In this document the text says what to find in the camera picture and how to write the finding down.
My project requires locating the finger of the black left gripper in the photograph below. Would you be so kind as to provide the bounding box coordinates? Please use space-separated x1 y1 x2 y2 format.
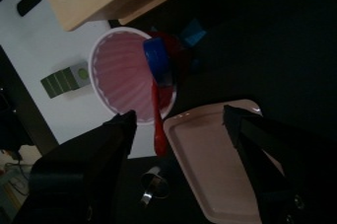
12 109 138 224
221 104 337 224

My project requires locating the pink plastic tray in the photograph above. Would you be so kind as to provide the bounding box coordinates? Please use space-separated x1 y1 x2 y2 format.
162 98 286 224

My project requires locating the red plastic cup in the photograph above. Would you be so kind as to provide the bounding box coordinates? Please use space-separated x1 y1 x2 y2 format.
86 26 191 127

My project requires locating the white cutting board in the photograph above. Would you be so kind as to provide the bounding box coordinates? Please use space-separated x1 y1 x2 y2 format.
0 0 177 161

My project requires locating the small teal plastic piece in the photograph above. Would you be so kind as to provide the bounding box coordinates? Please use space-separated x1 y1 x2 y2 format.
177 18 207 47

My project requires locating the small metal ring clip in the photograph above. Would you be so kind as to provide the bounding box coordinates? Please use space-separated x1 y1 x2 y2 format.
138 165 172 208

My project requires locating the blue handled toy utensil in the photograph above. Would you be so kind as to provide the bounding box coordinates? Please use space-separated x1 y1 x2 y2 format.
141 37 174 88

